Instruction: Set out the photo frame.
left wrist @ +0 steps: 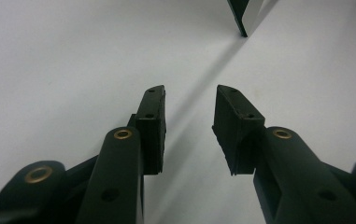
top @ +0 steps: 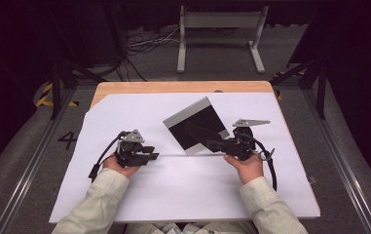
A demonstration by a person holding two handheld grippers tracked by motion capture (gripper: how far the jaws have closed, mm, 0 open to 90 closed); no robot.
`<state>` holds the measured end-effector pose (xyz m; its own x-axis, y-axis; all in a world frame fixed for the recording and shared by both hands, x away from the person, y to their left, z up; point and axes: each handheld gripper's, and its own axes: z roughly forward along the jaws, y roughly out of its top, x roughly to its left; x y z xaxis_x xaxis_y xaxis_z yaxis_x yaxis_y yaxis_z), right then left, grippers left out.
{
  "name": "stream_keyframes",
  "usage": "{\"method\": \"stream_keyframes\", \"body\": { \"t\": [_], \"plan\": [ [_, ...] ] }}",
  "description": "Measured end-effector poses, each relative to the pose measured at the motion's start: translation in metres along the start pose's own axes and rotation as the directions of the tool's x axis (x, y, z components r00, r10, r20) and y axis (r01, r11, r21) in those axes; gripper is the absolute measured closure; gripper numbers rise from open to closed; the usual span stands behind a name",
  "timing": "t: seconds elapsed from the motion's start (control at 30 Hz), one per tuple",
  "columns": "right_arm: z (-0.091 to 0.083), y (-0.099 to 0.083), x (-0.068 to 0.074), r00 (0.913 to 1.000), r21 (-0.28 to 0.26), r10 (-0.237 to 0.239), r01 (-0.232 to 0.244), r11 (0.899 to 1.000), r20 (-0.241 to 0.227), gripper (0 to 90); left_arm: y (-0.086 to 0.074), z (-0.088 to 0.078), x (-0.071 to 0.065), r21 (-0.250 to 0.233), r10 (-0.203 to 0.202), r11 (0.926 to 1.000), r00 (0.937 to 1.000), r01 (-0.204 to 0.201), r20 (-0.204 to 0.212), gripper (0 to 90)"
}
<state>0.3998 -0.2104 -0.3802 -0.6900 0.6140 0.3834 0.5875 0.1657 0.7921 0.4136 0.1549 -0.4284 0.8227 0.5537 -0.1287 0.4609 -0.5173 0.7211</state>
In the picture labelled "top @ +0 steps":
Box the black metal stand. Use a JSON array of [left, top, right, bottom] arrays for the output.
[[48, 6, 109, 120], [270, 58, 328, 120]]

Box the left hand-held gripper cable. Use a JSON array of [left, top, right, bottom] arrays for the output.
[[88, 131, 130, 183]]

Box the right hand-held gripper cable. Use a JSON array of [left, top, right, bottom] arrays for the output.
[[238, 131, 278, 192]]

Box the person's right hand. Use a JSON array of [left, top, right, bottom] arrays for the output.
[[223, 153, 265, 185]]

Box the white paper sheet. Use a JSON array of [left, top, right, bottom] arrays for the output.
[[49, 92, 321, 224]]

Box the yellow black hazard tape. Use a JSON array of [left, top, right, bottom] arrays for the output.
[[35, 82, 80, 108], [273, 70, 306, 101]]

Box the black and white sheet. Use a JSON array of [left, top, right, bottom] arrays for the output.
[[162, 96, 231, 157]]

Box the person's torso clothing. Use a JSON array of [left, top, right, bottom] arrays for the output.
[[124, 220, 255, 234]]

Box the metal floor rail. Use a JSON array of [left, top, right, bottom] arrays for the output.
[[303, 87, 371, 234], [0, 87, 77, 234]]

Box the bundle of floor cables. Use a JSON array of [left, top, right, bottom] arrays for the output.
[[118, 25, 181, 82]]

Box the hand-held gripper cable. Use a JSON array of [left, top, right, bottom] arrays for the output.
[[238, 131, 278, 192], [88, 131, 130, 183]]

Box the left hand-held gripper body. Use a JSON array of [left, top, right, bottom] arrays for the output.
[[114, 129, 152, 169]]

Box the grey metal stand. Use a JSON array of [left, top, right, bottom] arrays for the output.
[[176, 4, 270, 74]]

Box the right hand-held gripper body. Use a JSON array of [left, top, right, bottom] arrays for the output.
[[225, 118, 272, 162]]

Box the person's left hand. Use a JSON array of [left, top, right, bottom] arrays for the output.
[[102, 155, 141, 178]]

